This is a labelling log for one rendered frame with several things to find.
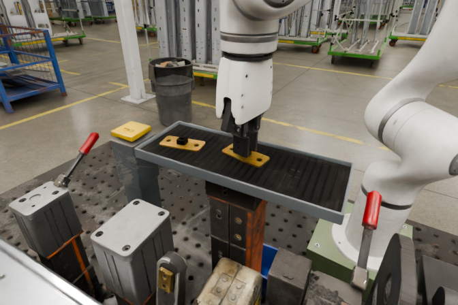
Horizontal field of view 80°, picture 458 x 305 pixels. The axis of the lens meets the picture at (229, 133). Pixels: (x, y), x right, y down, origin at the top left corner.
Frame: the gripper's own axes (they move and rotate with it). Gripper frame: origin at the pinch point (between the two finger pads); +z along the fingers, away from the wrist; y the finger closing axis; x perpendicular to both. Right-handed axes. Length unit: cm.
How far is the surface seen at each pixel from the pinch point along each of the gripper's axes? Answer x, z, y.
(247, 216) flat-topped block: 4.0, 11.9, 4.3
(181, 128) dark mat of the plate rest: -17.1, 2.8, -0.4
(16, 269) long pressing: -23.7, 18.8, 33.3
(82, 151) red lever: -33.7, 8.0, 14.2
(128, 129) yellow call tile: -25.5, 2.8, 7.1
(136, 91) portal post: -311, 105, -177
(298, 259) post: 15.7, 9.0, 9.1
